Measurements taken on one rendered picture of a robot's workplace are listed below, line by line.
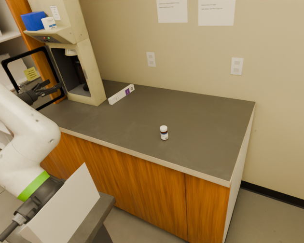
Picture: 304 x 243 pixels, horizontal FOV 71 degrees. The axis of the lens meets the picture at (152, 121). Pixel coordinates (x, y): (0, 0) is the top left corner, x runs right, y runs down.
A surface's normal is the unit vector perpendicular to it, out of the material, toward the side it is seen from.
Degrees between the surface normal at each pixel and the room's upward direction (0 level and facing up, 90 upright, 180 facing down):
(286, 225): 0
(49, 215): 90
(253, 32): 90
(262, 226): 0
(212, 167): 0
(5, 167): 58
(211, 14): 90
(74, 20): 90
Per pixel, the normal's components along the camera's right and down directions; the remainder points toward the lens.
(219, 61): -0.49, 0.56
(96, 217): -0.12, -0.80
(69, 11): 0.87, 0.20
